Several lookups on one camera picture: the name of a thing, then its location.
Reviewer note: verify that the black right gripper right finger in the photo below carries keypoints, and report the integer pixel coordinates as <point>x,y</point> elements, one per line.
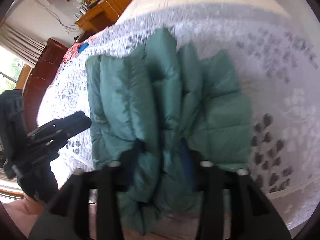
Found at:
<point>203,176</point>

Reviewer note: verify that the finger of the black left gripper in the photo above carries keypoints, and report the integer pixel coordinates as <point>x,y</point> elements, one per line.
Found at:
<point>54,135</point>

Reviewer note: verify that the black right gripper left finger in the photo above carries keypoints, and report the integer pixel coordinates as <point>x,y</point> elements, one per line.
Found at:
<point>111,179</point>

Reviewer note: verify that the teal quilted down jacket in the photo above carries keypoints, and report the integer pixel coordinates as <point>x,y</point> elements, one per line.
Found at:
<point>160,94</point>

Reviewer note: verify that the person's left hand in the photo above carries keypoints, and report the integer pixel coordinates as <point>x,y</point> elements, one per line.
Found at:
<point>24,213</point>

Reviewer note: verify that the dark red wooden headboard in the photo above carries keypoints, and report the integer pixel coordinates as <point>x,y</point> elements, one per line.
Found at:
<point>40,79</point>

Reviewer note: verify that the grey striped curtain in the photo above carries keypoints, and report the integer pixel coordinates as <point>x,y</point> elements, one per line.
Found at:
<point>23,46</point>

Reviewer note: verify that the red patterned cloth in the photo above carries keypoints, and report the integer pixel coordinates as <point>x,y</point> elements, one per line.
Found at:
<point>72,52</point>

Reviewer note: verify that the blue small object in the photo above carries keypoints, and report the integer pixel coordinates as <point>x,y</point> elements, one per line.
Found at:
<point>82,47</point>

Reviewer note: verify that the grey leaf-patterned bed quilt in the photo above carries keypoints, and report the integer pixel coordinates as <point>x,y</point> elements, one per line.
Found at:
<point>278,71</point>

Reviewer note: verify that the wooden desk cabinet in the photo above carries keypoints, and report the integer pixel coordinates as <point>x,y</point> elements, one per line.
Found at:
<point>102,15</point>

